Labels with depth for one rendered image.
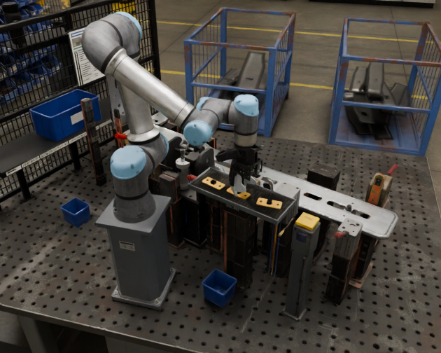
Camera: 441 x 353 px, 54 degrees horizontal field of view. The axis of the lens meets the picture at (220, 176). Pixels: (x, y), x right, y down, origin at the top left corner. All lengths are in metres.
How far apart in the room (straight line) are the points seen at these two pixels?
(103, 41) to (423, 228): 1.68
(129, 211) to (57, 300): 0.56
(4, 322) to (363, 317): 1.97
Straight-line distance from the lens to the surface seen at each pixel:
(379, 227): 1.76
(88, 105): 2.25
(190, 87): 4.04
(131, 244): 1.59
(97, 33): 1.35
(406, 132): 4.38
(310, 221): 1.46
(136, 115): 1.51
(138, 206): 1.53
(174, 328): 1.73
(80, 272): 2.00
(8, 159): 2.21
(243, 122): 1.36
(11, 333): 2.83
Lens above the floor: 2.09
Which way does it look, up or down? 34 degrees down
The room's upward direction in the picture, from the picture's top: straight up
